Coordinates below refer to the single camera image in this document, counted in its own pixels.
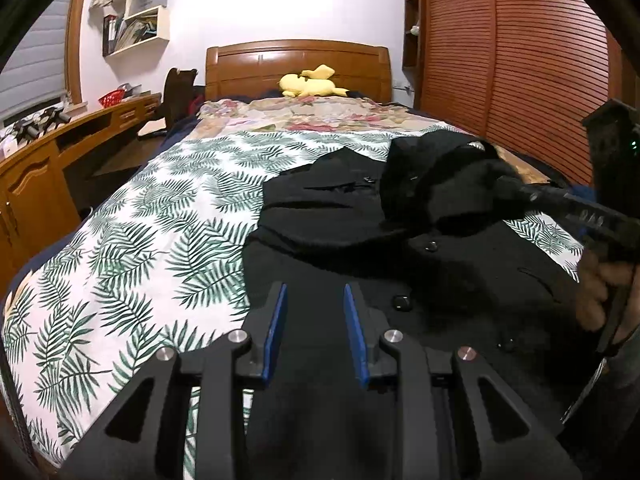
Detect yellow plush toy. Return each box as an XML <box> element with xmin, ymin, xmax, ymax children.
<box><xmin>278</xmin><ymin>64</ymin><xmax>350</xmax><ymax>99</ymax></box>

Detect white wall shelf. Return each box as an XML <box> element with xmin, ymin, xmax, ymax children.
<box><xmin>89</xmin><ymin>0</ymin><xmax>176</xmax><ymax>58</ymax></box>

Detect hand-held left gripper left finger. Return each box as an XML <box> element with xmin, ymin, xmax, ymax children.
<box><xmin>57</xmin><ymin>282</ymin><xmax>288</xmax><ymax>480</ymax></box>

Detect floral quilt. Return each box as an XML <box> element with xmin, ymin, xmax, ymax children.
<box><xmin>192</xmin><ymin>96</ymin><xmax>551</xmax><ymax>183</ymax></box>

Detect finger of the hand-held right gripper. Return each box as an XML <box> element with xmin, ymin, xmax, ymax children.
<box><xmin>495</xmin><ymin>174</ymin><xmax>598</xmax><ymax>241</ymax></box>

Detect wooden bed headboard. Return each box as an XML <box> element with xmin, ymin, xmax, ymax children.
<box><xmin>205</xmin><ymin>40</ymin><xmax>392</xmax><ymax>106</ymax></box>

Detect black gadgets on desk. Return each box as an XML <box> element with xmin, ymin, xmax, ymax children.
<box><xmin>12</xmin><ymin>107</ymin><xmax>68</xmax><ymax>138</ymax></box>

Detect wooden window frame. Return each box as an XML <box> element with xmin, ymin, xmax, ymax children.
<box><xmin>64</xmin><ymin>0</ymin><xmax>93</xmax><ymax>109</ymax></box>

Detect wardrobe open shelf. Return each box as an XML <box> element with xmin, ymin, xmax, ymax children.
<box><xmin>402</xmin><ymin>0</ymin><xmax>421</xmax><ymax>68</ymax></box>

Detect grey window blind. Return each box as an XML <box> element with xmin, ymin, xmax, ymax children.
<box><xmin>0</xmin><ymin>0</ymin><xmax>68</xmax><ymax>121</ymax></box>

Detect black coat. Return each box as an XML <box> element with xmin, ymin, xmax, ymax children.
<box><xmin>242</xmin><ymin>130</ymin><xmax>608</xmax><ymax>480</ymax></box>

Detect person's right hand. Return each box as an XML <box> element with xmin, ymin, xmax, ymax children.
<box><xmin>574</xmin><ymin>249</ymin><xmax>623</xmax><ymax>335</ymax></box>

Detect wooden louvered wardrobe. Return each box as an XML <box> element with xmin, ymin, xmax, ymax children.
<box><xmin>417</xmin><ymin>0</ymin><xmax>640</xmax><ymax>201</ymax></box>

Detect bed with leaf-print cover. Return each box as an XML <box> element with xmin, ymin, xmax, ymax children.
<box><xmin>2</xmin><ymin>130</ymin><xmax>586</xmax><ymax>480</ymax></box>

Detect black binder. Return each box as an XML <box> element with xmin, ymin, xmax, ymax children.
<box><xmin>102</xmin><ymin>15</ymin><xmax>118</xmax><ymax>57</ymax></box>

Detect wooden desk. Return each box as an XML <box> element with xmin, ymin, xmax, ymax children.
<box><xmin>0</xmin><ymin>92</ymin><xmax>163</xmax><ymax>301</ymax></box>

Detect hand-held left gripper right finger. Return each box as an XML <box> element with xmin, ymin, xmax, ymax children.
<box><xmin>342</xmin><ymin>284</ymin><xmax>583</xmax><ymax>480</ymax></box>

